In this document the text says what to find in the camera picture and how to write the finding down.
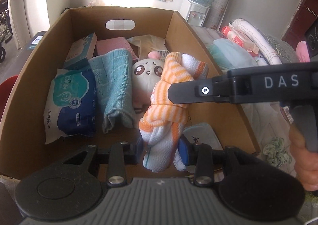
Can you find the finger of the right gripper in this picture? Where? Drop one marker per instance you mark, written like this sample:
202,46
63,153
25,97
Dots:
196,91

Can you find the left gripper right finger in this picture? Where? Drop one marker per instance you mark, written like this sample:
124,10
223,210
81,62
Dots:
200,156

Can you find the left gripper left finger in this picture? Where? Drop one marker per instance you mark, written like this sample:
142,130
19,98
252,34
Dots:
122,154

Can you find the yogurt cup foil lid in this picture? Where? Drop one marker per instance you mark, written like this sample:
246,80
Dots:
202,133

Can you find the orange striped white cloth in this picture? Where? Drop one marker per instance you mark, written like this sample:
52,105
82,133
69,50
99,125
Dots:
163,123

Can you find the pink plush toy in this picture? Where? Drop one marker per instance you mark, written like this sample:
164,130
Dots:
145,74

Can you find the blue white wipes pack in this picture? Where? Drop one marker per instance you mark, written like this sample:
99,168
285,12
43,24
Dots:
71,105

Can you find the clear plastic packet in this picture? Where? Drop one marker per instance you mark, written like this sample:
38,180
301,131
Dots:
147,44

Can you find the blue checkered towel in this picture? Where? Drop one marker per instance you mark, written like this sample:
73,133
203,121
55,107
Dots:
113,77

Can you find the blue tissue box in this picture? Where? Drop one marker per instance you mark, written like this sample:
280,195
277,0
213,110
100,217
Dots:
80,52

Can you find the person right hand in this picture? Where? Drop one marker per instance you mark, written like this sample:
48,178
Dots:
305,161

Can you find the pink pillow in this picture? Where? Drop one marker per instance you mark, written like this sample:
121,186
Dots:
302,52

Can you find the green leaf pattern pillow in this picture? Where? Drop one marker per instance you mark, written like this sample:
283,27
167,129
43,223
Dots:
284,51

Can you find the white fleece blanket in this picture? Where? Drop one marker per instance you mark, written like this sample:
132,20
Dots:
266,49

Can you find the white plastic shopping bag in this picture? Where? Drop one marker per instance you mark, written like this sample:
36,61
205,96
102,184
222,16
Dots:
228,55

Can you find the plaid cartoon bed sheet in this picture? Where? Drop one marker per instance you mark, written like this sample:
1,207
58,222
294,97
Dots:
207,35

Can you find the red wet wipes pack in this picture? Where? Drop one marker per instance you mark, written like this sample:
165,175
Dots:
241,39

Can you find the dark red wooden door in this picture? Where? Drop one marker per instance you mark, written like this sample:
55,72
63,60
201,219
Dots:
304,17

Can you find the white water dispenser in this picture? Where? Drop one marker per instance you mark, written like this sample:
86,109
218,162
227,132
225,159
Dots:
193,13

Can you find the cardboard box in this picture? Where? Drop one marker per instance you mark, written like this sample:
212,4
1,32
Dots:
23,147

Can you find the rolled patterned mat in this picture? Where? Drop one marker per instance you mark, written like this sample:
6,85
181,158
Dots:
216,14

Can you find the wheelchair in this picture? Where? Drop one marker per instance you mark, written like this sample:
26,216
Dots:
5,32

